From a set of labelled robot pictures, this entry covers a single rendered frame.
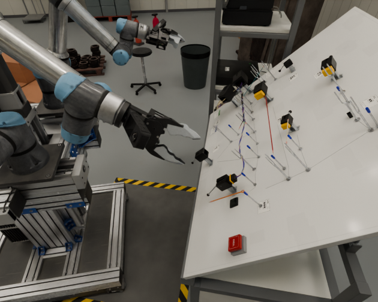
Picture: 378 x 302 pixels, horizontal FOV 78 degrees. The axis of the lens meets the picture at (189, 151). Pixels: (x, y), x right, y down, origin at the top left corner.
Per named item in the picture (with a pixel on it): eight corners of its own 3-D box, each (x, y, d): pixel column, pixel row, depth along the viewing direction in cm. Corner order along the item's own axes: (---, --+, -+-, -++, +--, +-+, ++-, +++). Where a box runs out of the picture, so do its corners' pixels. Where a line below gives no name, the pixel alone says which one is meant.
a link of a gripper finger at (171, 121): (184, 119, 60) (149, 114, 59) (184, 121, 58) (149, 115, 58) (182, 136, 62) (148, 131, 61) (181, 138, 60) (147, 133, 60)
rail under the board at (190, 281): (180, 284, 97) (180, 278, 93) (208, 121, 184) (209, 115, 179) (194, 286, 96) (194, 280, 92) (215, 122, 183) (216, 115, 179)
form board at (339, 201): (212, 115, 180) (210, 114, 179) (356, 9, 122) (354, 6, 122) (186, 279, 93) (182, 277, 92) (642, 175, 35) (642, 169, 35)
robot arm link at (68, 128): (98, 127, 74) (105, 101, 67) (81, 151, 66) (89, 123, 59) (73, 116, 72) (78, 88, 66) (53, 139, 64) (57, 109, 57)
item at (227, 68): (213, 85, 174) (213, 76, 169) (216, 66, 200) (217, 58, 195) (258, 88, 170) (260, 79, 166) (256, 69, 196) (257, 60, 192)
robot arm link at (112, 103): (104, 94, 54) (93, 124, 57) (123, 104, 55) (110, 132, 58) (114, 88, 61) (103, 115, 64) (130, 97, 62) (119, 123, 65)
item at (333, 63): (343, 63, 100) (333, 47, 97) (342, 79, 94) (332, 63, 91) (332, 69, 104) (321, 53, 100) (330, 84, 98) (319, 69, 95)
